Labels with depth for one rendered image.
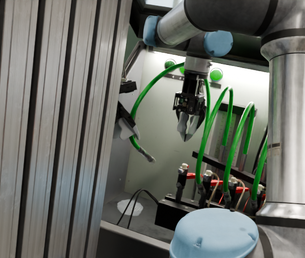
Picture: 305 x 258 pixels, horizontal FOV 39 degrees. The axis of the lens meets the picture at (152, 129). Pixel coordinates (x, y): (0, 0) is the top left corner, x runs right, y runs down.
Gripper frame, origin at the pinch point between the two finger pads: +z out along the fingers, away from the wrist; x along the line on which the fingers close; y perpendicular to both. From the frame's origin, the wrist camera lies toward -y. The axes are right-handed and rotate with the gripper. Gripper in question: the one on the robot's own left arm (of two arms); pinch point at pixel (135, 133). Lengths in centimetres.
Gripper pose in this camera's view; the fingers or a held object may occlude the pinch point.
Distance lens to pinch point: 126.8
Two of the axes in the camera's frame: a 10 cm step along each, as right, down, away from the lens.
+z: 5.5, 7.2, 4.1
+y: -6.3, 6.9, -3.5
